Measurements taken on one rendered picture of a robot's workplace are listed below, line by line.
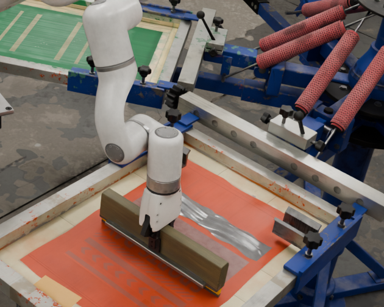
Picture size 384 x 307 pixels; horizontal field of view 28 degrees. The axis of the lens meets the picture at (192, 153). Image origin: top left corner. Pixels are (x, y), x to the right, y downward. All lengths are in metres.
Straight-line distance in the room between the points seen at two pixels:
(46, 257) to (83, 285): 0.12
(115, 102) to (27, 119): 2.43
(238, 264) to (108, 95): 0.54
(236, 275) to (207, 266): 0.13
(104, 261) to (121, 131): 0.36
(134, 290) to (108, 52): 0.53
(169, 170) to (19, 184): 1.97
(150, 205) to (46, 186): 1.90
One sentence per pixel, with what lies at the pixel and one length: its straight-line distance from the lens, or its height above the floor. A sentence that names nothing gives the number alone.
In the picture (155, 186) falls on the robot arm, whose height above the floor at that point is 1.18.
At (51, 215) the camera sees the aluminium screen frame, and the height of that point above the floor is 0.97.
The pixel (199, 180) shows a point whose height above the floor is 0.95.
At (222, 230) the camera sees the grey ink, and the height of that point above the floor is 0.96.
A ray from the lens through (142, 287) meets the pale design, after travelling 1.74.
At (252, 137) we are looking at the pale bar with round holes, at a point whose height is 1.03.
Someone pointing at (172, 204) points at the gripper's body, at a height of 1.12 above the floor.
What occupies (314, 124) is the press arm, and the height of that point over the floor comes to 1.04.
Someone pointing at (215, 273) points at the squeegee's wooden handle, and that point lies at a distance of 1.69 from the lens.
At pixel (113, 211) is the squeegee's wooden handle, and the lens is 1.82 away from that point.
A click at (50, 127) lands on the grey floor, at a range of 3.93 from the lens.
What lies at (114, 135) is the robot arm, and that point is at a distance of 1.58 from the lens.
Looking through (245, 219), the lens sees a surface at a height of 0.95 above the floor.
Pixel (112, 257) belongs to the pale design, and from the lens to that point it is 1.80.
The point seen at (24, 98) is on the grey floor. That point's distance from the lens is 4.15.
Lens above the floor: 2.18
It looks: 34 degrees down
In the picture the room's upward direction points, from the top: 10 degrees clockwise
